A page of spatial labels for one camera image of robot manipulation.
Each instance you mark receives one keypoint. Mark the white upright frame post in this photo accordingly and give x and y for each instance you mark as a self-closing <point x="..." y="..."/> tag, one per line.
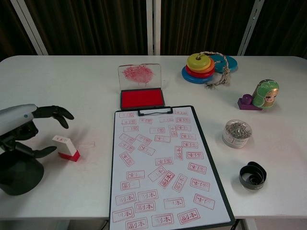
<point x="153" y="26"/>

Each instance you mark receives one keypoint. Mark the white slanted frame post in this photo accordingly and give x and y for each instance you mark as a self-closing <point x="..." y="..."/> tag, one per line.
<point x="28" y="26"/>
<point x="251" y="26"/>

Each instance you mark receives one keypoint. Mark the clear jar of metal clips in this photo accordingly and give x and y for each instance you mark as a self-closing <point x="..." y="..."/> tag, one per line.
<point x="237" y="135"/>

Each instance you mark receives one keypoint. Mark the black clipboard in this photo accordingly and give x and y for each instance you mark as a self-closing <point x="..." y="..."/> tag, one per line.
<point x="154" y="110"/>

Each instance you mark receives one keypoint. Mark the black coiled strip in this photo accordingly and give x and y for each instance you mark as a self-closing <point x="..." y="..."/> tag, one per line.
<point x="250" y="183"/>

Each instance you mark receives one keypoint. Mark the white paper with red stamps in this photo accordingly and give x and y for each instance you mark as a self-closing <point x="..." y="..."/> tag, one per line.
<point x="153" y="158"/>

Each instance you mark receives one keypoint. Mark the teal wooden disc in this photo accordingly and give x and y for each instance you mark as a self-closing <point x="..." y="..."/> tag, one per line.
<point x="231" y="64"/>

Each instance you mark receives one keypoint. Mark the green matryoshka doll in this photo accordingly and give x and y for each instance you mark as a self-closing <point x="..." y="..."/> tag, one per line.
<point x="263" y="93"/>

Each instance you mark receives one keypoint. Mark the purple toy block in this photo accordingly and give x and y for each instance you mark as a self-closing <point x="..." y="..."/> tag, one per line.
<point x="245" y="101"/>

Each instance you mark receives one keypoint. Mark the white red rubber stamp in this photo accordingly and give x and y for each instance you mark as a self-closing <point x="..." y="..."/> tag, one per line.
<point x="64" y="146"/>

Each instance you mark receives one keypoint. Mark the red ink pad clear lid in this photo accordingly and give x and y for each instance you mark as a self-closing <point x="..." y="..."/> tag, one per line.
<point x="141" y="98"/>

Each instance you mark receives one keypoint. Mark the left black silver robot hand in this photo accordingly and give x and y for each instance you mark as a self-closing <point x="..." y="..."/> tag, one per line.
<point x="14" y="117"/>

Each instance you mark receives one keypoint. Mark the dark pleated curtain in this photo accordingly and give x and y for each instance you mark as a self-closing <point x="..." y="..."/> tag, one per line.
<point x="96" y="24"/>

